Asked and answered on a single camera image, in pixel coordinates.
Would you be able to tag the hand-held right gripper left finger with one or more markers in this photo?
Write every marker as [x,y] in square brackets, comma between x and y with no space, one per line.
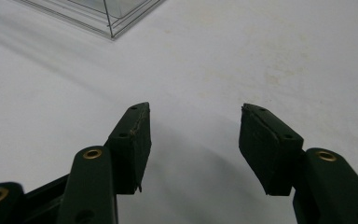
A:
[127,149]

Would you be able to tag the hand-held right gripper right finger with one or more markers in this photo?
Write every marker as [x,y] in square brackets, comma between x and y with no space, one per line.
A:
[270,149]

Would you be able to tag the clear plastic box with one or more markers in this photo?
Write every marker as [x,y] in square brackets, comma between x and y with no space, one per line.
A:
[105,14]

